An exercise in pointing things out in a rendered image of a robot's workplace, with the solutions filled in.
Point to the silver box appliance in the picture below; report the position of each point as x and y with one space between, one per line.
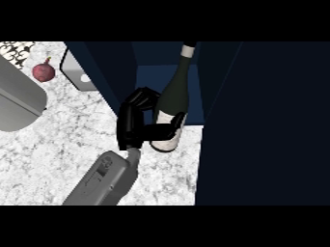
77 74

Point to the large grey rounded appliance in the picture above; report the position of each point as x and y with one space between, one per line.
6 96

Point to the dark green wine bottle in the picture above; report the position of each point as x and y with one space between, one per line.
173 96

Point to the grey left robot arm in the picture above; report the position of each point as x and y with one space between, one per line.
102 180

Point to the dark navy cabinet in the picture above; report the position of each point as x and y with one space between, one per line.
108 67

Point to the red round fruit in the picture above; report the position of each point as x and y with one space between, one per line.
43 72

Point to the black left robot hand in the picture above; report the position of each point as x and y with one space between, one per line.
129 125

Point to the dark navy cabinet door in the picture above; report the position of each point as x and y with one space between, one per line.
278 128

